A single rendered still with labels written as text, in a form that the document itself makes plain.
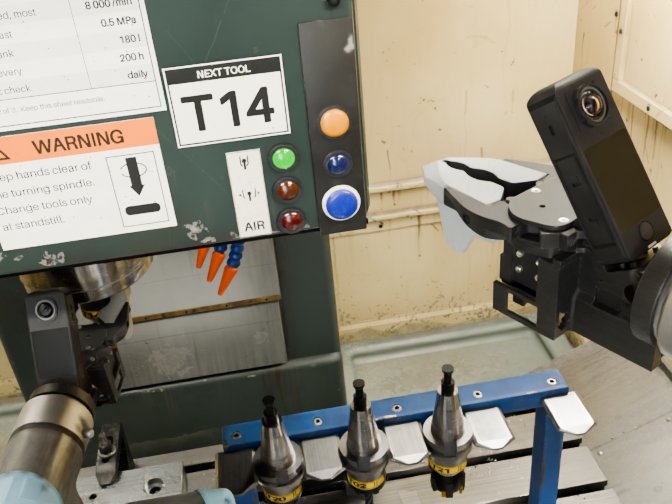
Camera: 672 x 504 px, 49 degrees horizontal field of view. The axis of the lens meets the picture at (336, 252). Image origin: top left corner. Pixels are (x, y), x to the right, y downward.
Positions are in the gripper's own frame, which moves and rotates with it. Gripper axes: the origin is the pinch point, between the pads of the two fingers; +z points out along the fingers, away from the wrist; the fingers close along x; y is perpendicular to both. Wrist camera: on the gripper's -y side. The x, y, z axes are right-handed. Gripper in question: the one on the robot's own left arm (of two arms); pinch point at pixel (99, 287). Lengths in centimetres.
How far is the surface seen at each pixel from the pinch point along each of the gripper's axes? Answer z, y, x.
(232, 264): -3.6, -4.4, 18.1
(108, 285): -7.3, -5.4, 4.2
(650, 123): 58, 12, 94
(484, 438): -12, 20, 48
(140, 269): -3.8, -4.8, 7.2
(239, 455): -12.0, 19.8, 16.0
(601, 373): 41, 63, 85
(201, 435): 40, 72, -5
